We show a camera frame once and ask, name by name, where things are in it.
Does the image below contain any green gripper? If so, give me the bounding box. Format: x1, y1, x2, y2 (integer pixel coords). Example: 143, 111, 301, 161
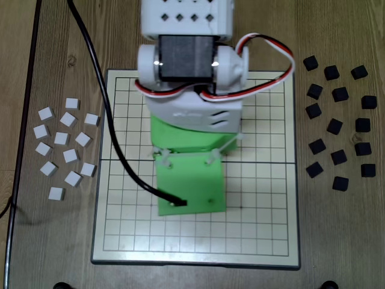
149, 115, 241, 157

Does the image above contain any white grid go board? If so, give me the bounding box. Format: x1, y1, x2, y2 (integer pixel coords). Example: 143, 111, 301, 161
90, 68, 301, 270

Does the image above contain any black cube stone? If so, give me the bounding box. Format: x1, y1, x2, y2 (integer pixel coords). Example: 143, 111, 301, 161
305, 161, 325, 179
360, 95, 378, 110
302, 55, 319, 72
354, 141, 372, 157
326, 117, 344, 135
308, 138, 327, 156
323, 64, 340, 81
350, 64, 369, 81
306, 83, 324, 101
360, 163, 377, 178
330, 149, 348, 166
354, 117, 372, 133
331, 86, 350, 103
304, 102, 322, 120
331, 175, 350, 192

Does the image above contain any white zip tie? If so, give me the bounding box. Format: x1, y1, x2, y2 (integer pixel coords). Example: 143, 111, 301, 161
205, 134, 247, 166
149, 146, 174, 170

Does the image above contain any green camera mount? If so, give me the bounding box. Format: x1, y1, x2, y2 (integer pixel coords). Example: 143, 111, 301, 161
155, 151, 227, 217

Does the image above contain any black camera cable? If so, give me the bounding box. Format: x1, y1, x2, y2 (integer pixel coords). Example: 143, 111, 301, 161
66, 0, 188, 208

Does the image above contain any red white black servo wire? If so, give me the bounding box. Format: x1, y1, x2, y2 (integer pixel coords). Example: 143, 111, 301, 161
134, 32, 295, 104

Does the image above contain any thin dark floor cable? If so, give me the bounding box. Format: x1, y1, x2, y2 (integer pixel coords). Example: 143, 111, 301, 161
0, 194, 14, 218

